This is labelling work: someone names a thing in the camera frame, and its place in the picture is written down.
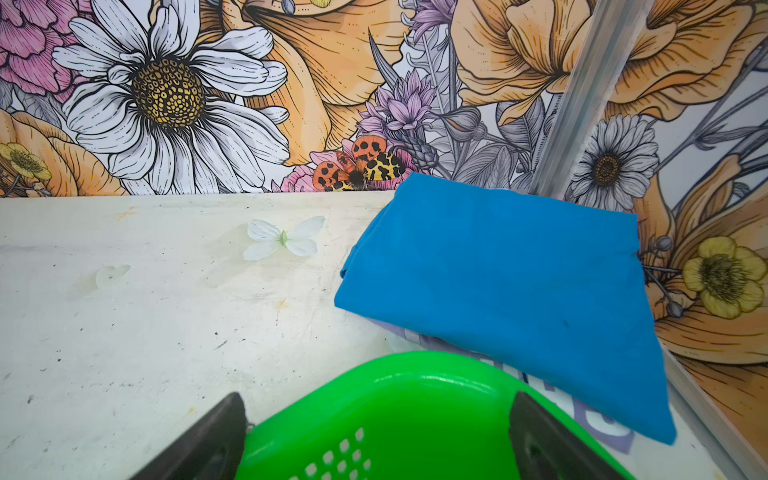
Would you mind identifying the folded blue t-shirt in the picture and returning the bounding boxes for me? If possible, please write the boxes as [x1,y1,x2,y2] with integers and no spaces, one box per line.
[334,174,677,444]

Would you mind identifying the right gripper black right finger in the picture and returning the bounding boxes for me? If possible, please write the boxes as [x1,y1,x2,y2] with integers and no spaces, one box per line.
[509,392,626,480]

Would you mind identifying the folded white printed t-shirt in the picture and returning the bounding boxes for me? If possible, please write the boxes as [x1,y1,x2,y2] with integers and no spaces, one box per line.
[372,320,636,455]

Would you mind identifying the right aluminium corner post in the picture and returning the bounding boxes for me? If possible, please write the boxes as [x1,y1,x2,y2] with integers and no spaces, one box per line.
[527,1,653,199]

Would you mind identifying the green plastic basket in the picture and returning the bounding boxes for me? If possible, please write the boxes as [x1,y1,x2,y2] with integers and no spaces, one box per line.
[237,352,629,479]

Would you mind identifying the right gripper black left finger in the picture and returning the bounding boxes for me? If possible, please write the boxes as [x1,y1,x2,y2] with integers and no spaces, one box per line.
[131,392,248,480]

